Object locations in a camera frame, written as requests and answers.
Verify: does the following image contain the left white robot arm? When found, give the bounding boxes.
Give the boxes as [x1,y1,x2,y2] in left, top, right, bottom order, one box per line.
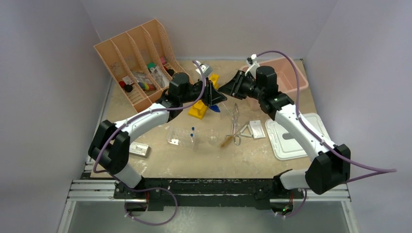
[88,73,227,199]

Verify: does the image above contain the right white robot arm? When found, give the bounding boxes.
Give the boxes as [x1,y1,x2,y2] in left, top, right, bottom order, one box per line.
[219,66,351,198]

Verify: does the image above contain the white packet pouch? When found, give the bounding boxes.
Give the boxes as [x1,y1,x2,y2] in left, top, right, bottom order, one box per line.
[249,120,266,139]

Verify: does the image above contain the white slide box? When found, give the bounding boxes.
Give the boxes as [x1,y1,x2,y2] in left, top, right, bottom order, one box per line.
[129,142,150,158]

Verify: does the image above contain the wooden bristle brush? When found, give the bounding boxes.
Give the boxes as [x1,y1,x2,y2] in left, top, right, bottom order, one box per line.
[220,134,233,148]

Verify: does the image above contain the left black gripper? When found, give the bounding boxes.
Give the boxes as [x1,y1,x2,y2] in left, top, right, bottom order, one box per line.
[180,77,226,107]

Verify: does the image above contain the metal crucible tongs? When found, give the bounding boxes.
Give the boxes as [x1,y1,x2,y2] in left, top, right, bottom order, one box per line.
[229,103,241,146]

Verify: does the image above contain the yellow test tube rack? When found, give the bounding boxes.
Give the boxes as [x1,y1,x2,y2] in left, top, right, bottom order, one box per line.
[188,73,220,120]

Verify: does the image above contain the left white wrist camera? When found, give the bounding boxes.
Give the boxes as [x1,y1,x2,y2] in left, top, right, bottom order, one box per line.
[194,61,213,77]

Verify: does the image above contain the peach plastic file organizer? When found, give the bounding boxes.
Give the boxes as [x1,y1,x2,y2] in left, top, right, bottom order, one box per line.
[94,19,185,112]

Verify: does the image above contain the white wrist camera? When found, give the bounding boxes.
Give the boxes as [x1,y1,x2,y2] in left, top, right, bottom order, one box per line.
[245,54,260,78]
[194,61,213,77]

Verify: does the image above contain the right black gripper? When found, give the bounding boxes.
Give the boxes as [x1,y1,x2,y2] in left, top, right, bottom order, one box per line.
[219,70,265,100]

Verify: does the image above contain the clear well plate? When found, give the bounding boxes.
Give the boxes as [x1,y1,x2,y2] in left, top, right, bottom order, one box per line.
[167,127,198,149]

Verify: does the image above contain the black rubber stopper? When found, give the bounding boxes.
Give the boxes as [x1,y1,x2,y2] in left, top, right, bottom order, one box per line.
[123,84,133,93]

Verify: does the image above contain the green capped tube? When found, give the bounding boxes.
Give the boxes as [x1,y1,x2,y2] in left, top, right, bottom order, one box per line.
[147,63,156,72]

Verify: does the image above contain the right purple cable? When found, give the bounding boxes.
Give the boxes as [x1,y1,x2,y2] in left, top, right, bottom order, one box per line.
[256,50,397,184]

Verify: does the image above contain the metal clay triangle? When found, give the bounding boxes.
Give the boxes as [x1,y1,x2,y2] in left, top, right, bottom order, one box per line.
[235,124,253,138]

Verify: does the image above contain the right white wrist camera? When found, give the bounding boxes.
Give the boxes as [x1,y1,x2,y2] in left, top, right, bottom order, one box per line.
[245,54,260,78]

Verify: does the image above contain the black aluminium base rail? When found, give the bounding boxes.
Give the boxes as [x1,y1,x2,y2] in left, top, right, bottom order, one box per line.
[66,177,351,213]

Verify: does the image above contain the pink plastic bin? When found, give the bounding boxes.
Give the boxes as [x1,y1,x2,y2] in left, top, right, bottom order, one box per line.
[246,58,309,111]

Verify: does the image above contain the white plastic bin lid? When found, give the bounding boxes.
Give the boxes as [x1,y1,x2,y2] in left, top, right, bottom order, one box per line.
[265,113,330,161]

